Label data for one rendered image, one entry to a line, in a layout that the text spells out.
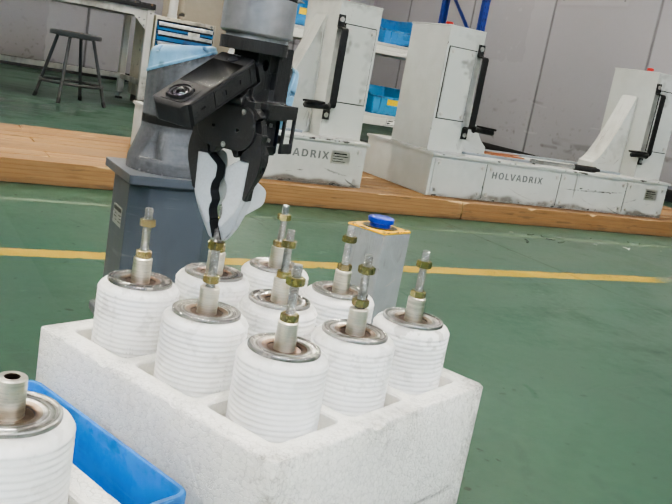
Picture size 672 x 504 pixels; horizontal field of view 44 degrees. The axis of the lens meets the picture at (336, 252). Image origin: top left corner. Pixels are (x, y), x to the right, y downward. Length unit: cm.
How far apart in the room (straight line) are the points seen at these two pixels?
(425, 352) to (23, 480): 53
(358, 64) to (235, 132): 252
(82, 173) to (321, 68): 107
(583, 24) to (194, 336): 702
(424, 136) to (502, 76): 481
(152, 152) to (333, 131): 191
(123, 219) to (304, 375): 77
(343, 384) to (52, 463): 37
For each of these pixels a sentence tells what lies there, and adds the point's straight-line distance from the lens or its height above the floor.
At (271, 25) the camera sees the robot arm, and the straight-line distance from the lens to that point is 85.
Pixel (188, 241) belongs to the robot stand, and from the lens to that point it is 151.
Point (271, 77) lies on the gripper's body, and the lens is 90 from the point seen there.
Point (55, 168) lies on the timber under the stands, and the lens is 288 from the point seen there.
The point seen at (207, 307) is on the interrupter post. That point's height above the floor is 26.
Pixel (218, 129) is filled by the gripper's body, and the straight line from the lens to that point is 87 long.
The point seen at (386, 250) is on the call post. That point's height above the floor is 29.
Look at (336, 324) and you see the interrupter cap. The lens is 94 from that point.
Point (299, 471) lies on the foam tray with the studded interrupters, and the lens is 81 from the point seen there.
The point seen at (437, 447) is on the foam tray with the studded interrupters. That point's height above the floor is 12.
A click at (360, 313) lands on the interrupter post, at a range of 91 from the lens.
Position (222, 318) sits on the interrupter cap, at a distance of 90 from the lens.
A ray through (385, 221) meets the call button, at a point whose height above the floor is 33.
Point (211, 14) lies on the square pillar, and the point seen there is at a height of 80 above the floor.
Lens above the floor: 53
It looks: 12 degrees down
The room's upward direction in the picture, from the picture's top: 10 degrees clockwise
